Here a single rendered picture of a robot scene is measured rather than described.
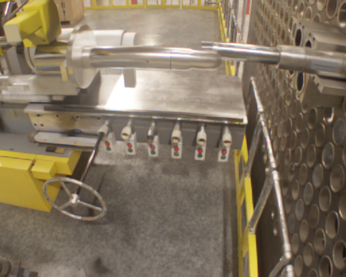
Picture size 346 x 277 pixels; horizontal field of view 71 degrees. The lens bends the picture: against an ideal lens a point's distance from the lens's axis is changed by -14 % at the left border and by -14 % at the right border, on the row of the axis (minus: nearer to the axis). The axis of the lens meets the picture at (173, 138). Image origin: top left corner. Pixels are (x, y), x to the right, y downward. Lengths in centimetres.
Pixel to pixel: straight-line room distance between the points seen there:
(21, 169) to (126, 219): 100
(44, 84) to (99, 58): 63
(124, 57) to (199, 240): 156
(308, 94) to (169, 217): 158
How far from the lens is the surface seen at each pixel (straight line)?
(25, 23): 157
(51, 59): 173
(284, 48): 196
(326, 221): 269
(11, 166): 244
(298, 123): 361
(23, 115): 255
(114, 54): 160
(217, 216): 253
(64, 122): 231
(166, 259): 230
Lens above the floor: 210
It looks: 41 degrees down
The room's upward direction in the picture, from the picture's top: straight up
